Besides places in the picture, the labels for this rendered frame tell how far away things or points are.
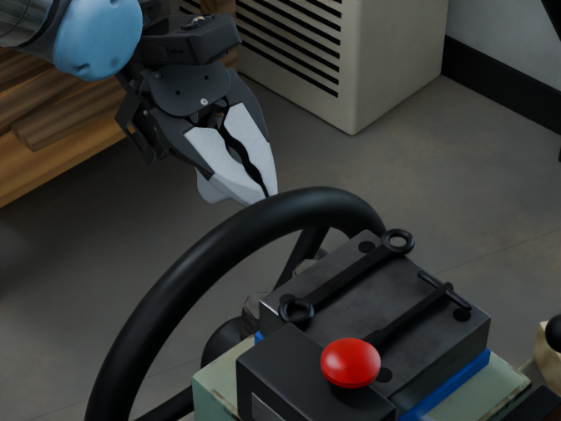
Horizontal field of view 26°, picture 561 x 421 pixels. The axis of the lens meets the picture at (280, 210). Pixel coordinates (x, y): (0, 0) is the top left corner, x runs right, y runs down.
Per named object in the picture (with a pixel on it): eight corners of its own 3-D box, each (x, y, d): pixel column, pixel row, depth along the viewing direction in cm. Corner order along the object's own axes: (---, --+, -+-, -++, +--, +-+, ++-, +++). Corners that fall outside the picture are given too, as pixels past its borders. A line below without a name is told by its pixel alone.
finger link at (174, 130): (236, 165, 100) (175, 82, 101) (243, 156, 98) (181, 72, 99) (192, 191, 97) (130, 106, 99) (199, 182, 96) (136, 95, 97)
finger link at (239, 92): (276, 141, 102) (215, 58, 103) (283, 133, 100) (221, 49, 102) (234, 166, 99) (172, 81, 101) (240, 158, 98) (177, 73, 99)
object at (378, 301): (363, 271, 74) (367, 204, 70) (503, 373, 68) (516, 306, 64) (198, 385, 68) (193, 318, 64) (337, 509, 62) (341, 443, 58)
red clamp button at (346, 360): (350, 337, 63) (351, 324, 62) (391, 370, 61) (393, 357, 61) (308, 367, 61) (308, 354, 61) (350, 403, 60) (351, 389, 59)
